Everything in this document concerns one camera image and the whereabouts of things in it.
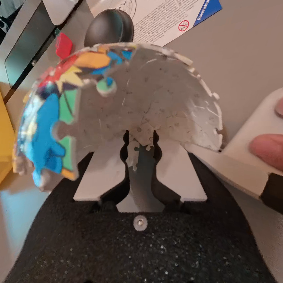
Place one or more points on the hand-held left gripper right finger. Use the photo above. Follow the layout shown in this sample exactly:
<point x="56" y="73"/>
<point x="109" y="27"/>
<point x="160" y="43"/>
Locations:
<point x="179" y="176"/>

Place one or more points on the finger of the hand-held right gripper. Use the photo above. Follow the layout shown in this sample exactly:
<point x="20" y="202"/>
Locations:
<point x="238" y="174"/>

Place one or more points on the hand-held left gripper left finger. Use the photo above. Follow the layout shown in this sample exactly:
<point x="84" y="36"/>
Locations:
<point x="104" y="176"/>

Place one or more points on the white-backed puzzle piece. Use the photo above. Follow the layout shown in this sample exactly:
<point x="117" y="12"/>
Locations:
<point x="132" y="155"/>

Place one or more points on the colourful puzzle ball shell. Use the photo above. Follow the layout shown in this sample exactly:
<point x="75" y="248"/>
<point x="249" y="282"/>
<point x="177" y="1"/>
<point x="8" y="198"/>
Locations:
<point x="154" y="99"/>

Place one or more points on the black round ball stand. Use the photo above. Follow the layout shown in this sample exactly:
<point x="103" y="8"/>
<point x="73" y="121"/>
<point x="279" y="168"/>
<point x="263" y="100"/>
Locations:
<point x="104" y="28"/>

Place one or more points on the person's right hand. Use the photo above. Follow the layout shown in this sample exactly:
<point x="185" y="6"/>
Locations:
<point x="267" y="150"/>

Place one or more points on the yellow plastic bin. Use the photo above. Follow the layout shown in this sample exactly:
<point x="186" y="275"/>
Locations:
<point x="5" y="132"/>

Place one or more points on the white paper leaflet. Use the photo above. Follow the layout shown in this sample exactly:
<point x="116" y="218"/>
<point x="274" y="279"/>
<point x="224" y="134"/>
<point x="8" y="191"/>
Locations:
<point x="165" y="22"/>

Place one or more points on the small red plastic piece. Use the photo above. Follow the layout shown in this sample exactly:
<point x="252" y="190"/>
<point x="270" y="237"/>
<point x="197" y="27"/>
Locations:
<point x="64" y="45"/>

